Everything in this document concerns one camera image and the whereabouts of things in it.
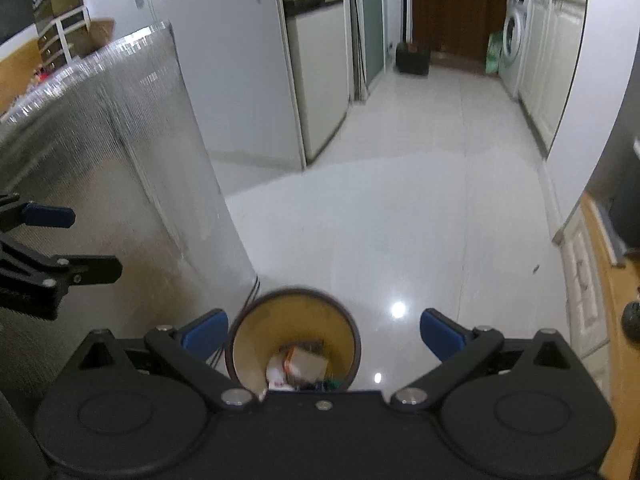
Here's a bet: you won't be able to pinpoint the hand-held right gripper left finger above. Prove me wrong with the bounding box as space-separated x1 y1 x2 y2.
74 308 256 411

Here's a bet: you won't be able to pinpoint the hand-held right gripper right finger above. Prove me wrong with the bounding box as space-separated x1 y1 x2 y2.
389 308 587 411

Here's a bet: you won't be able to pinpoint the brown cardboard packet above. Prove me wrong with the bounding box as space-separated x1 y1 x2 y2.
282 345 329 382

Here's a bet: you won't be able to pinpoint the brown round wastebasket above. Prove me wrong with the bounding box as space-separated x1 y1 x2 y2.
227 285 362 394

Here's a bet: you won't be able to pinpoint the grey flat bar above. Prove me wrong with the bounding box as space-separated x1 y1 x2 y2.
596 196 627 267

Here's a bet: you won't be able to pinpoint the brown wooden door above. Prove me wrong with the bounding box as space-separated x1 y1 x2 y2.
411 0 510 61

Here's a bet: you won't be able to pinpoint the black cable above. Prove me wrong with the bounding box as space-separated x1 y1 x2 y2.
214 276 261 367

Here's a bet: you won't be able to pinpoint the wooden low cabinet white drawers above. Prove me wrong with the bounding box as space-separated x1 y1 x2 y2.
551 194 640 480

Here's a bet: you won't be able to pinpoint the black round object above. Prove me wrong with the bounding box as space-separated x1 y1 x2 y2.
621 301 640 334

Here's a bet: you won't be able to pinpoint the white crumpled tissue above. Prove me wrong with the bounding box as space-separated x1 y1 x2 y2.
264 355 292 391

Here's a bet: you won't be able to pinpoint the silver foil covered table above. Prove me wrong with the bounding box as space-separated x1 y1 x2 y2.
0 20 259 413

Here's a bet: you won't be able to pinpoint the white refrigerator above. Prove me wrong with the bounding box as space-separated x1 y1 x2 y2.
277 0 357 165

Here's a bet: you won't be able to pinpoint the white kitchen cabinets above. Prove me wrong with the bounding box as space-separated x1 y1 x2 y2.
517 0 587 149

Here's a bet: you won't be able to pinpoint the white drawer unit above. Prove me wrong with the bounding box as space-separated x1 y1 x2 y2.
34 2 94 64

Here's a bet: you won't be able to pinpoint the frosted glass door panel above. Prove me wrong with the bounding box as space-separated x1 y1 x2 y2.
351 0 387 103

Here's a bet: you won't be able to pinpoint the black box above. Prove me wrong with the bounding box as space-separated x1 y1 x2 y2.
395 41 431 77

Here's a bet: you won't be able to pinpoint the green plastic bag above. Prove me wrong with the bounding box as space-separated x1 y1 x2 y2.
485 30 505 75

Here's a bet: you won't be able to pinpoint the white washing machine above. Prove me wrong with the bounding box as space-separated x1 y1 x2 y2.
499 0 534 99

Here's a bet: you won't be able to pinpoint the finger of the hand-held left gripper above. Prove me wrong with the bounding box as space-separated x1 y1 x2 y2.
0 235 124 292
0 192 77 233

